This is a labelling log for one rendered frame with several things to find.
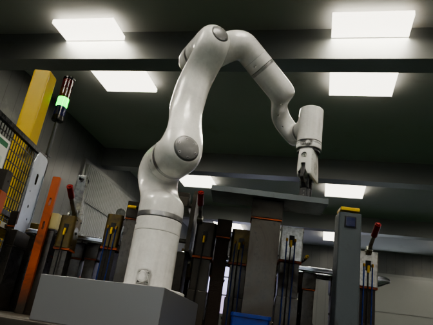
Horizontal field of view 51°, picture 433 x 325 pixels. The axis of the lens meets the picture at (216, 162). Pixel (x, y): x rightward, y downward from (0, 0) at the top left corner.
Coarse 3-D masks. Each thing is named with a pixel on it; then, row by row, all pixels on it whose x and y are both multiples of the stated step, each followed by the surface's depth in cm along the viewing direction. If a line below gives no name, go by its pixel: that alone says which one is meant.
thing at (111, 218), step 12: (108, 216) 160; (120, 216) 160; (108, 228) 158; (120, 228) 159; (108, 240) 157; (120, 240) 160; (108, 252) 156; (108, 264) 155; (96, 276) 152; (108, 276) 153
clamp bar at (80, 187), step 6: (78, 180) 171; (84, 180) 171; (78, 186) 171; (84, 186) 171; (78, 192) 170; (84, 192) 171; (78, 198) 170; (78, 204) 169; (78, 210) 169; (78, 216) 168
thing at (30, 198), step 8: (40, 152) 193; (40, 160) 193; (32, 168) 187; (40, 168) 194; (32, 176) 188; (40, 176) 195; (32, 184) 189; (40, 184) 196; (24, 192) 184; (32, 192) 190; (24, 200) 184; (32, 200) 191; (24, 208) 185; (32, 208) 192; (24, 216) 186; (32, 216) 192; (16, 224) 180; (24, 224) 187; (24, 232) 187
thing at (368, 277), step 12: (372, 252) 154; (360, 264) 153; (372, 264) 152; (360, 276) 151; (372, 276) 151; (360, 288) 151; (372, 288) 150; (360, 300) 149; (372, 300) 149; (360, 312) 148; (372, 312) 148; (360, 324) 146; (372, 324) 147
